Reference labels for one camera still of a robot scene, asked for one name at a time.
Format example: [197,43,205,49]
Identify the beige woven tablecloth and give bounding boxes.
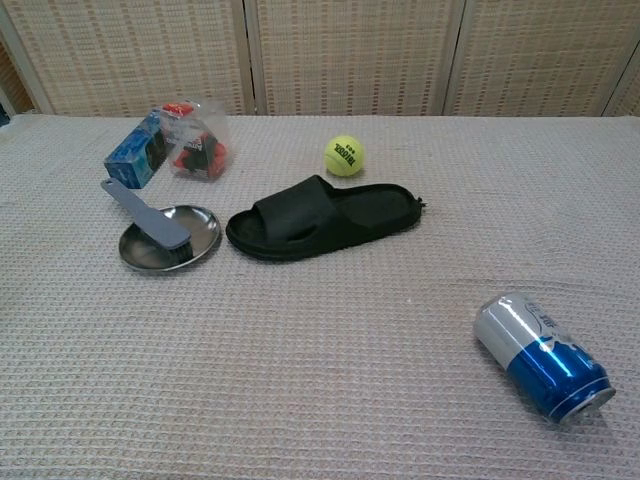
[0,113,640,480]

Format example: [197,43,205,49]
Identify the blue and silver can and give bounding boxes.
[472,292,617,427]

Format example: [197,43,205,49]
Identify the round steel plate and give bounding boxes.
[118,203,223,273]

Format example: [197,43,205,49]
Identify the blue cardboard box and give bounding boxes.
[103,110,169,190]

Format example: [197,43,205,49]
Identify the grey brush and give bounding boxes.
[99,178,194,261]

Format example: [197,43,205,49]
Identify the woven bamboo folding screen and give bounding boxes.
[0,0,640,119]

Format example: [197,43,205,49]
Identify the yellow tennis ball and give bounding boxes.
[323,133,367,178]

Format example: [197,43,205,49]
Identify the black slide sandal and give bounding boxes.
[225,174,428,262]

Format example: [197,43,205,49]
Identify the clear bag red black items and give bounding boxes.
[159,97,237,184]

